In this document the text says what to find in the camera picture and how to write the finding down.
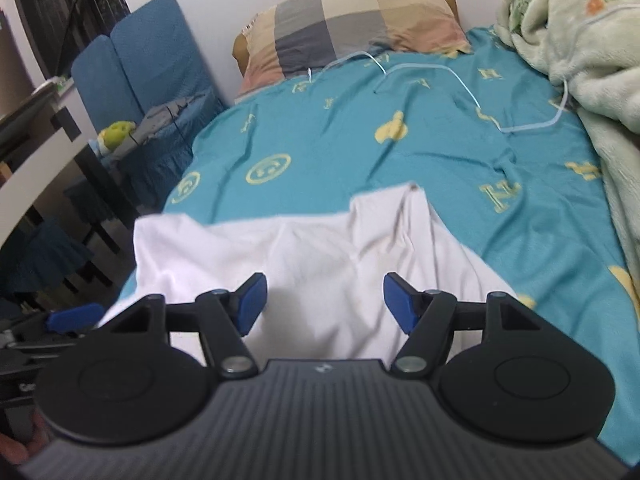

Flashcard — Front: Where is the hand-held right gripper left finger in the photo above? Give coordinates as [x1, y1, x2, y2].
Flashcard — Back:
[95, 272, 269, 379]

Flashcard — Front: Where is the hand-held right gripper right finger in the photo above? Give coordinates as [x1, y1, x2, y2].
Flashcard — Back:
[382, 271, 546, 379]

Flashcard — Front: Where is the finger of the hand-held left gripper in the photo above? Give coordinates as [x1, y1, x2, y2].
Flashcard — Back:
[10, 303, 105, 357]

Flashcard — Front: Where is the white shirt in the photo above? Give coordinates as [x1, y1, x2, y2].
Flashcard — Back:
[97, 182, 519, 362]

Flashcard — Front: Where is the person's left hand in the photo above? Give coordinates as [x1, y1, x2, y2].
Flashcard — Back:
[0, 410, 50, 467]

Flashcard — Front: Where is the blue covered stool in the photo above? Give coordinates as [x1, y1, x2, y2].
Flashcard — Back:
[0, 217, 92, 312]

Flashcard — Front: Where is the wooden table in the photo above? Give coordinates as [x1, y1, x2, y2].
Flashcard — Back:
[0, 77, 122, 282]

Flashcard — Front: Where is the teal printed bed sheet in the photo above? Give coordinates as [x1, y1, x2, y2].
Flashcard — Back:
[117, 25, 640, 462]

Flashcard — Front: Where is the green plush toy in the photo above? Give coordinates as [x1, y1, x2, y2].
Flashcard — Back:
[95, 121, 137, 154]

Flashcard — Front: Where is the grey cloth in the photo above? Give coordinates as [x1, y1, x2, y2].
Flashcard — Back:
[107, 96, 207, 162]

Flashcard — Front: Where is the blue covered chair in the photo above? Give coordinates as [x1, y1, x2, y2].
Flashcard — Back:
[64, 35, 147, 223]
[110, 0, 227, 212]

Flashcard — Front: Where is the brown pillow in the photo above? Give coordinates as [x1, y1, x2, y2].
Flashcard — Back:
[232, 0, 459, 77]

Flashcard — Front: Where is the checked pillow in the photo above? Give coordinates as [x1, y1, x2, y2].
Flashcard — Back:
[235, 0, 474, 97]

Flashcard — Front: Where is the green fleece blanket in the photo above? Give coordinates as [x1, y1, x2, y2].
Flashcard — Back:
[494, 0, 640, 312]

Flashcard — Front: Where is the dark window grille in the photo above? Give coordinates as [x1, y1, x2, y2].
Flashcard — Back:
[10, 0, 132, 82]

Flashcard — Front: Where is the white cable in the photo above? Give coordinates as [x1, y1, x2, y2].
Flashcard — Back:
[307, 51, 574, 135]

